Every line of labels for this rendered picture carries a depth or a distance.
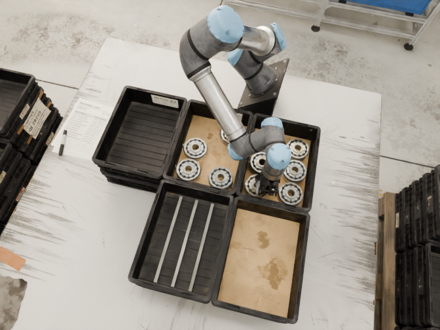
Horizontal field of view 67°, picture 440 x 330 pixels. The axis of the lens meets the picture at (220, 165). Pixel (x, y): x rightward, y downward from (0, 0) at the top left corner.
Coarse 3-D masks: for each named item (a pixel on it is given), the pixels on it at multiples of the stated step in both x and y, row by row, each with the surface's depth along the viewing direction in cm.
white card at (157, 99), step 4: (152, 96) 150; (156, 96) 149; (156, 100) 152; (160, 100) 152; (164, 100) 151; (168, 100) 150; (172, 100) 149; (176, 100) 149; (164, 104) 154; (168, 104) 153; (172, 104) 152; (176, 104) 151
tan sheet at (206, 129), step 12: (192, 120) 154; (204, 120) 155; (216, 120) 155; (192, 132) 152; (204, 132) 152; (216, 132) 152; (216, 144) 150; (180, 156) 146; (216, 156) 147; (228, 156) 147; (204, 168) 144; (228, 168) 145; (204, 180) 142
